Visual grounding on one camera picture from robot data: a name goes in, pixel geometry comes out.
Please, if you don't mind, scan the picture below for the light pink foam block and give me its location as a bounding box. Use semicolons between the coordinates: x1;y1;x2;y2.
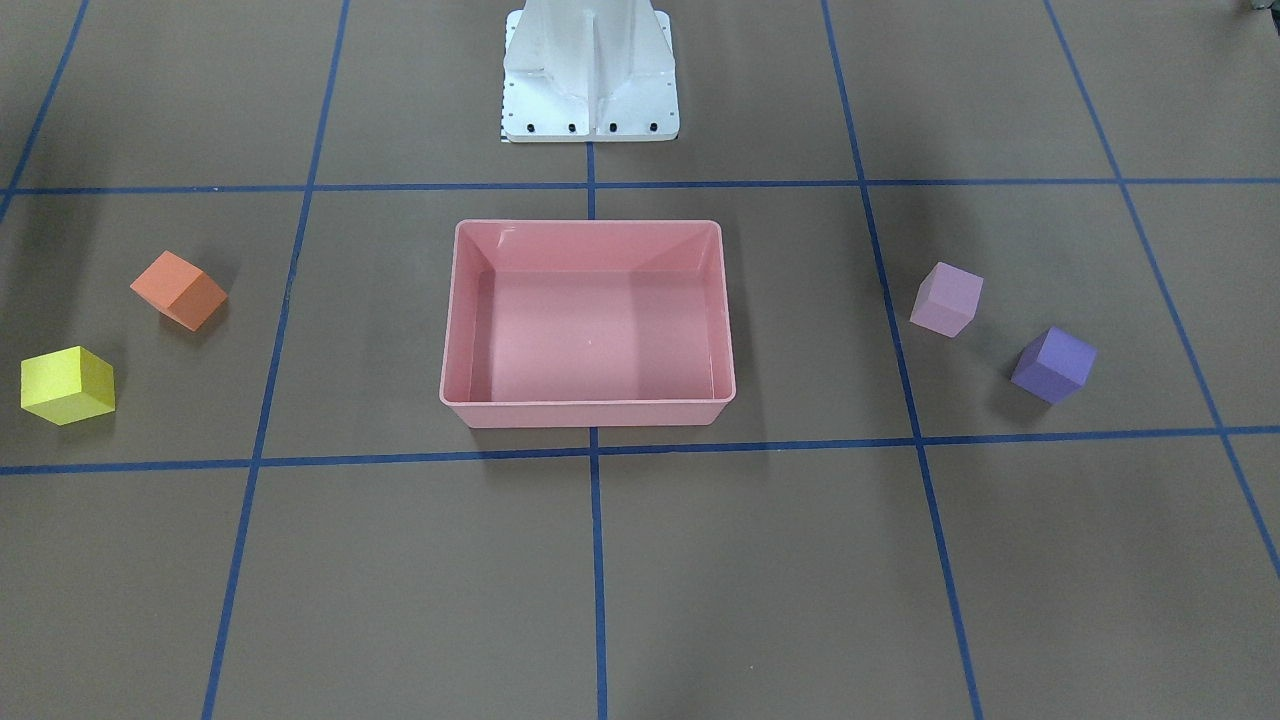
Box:
909;263;986;338

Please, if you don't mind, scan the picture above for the purple foam block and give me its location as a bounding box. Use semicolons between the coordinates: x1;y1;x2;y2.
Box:
1010;325;1098;405

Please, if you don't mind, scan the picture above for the orange foam block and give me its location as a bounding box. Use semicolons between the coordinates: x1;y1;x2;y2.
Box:
129;251;228;332

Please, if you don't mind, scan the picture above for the pink plastic bin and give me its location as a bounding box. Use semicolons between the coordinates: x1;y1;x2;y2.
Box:
439;219;737;429

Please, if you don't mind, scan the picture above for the yellow foam block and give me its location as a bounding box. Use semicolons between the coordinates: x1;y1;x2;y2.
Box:
20;346;116;427

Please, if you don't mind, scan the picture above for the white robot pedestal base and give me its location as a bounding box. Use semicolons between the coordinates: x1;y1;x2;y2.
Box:
500;1;681;143

